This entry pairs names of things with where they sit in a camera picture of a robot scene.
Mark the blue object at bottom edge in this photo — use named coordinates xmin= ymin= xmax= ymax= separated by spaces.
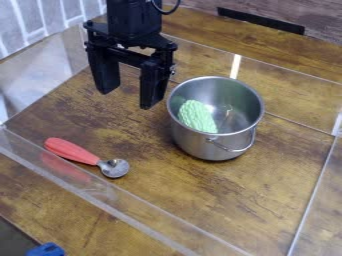
xmin=26 ymin=242 xmax=66 ymax=256

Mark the black cable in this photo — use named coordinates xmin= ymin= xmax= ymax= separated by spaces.
xmin=150 ymin=0 xmax=183 ymax=16

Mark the black strip on table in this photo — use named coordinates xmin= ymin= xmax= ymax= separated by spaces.
xmin=217 ymin=7 xmax=306 ymax=35

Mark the stainless steel pot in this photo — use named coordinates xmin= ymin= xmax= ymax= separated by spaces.
xmin=167 ymin=76 xmax=265 ymax=161

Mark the clear acrylic enclosure wall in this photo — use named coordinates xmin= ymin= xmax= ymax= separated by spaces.
xmin=0 ymin=27 xmax=342 ymax=256

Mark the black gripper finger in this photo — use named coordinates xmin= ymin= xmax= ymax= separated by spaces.
xmin=140 ymin=51 xmax=174 ymax=110
xmin=86 ymin=43 xmax=120 ymax=95

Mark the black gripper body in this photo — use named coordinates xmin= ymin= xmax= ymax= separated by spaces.
xmin=83 ymin=0 xmax=179 ymax=69

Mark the pink handled metal spoon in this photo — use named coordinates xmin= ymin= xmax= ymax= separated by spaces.
xmin=44 ymin=137 xmax=130 ymax=179

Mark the green knitted toy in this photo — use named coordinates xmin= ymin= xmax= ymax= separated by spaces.
xmin=178 ymin=100 xmax=218 ymax=133

